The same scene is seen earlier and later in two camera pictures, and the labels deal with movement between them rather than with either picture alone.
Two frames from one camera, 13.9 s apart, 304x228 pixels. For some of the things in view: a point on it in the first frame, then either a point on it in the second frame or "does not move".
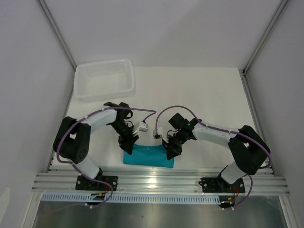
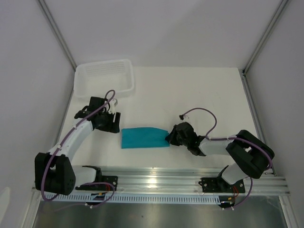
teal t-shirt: (148, 155) → (144, 137)
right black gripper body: (174, 143) → (175, 139)
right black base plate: (219, 185) does not move
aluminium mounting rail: (157, 182) does not move
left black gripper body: (124, 132) → (107, 124)
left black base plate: (83, 183) does not move
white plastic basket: (102, 80) does not move
